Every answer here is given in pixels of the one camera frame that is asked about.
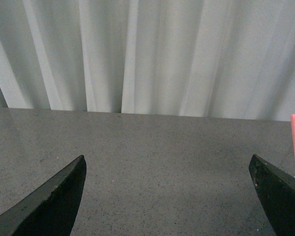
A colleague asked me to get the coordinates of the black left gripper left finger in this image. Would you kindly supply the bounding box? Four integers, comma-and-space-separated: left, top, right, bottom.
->
0, 155, 87, 236

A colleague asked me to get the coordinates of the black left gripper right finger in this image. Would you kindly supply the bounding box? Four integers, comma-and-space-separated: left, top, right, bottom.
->
249, 154, 295, 236

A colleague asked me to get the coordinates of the white pleated curtain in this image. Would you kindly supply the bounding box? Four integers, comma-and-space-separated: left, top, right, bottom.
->
0, 0, 295, 120

